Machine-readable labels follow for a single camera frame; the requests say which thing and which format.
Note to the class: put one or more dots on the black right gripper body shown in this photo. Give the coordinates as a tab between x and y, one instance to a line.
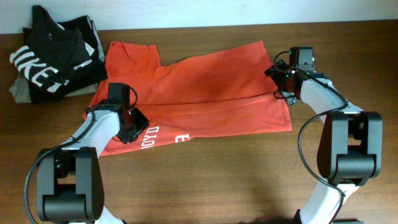
280	79

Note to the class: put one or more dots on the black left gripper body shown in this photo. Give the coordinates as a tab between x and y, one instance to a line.
137	121

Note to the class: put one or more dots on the orange t-shirt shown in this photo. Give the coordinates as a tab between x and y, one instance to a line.
225	93

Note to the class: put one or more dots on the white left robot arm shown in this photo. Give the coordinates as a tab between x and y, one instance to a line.
69	184

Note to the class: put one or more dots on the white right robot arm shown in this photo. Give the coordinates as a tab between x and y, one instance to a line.
350	148

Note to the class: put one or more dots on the black t-shirt white letters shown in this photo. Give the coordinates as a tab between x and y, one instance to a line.
58	58

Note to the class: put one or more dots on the folded grey garment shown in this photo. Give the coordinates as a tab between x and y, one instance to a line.
21	92

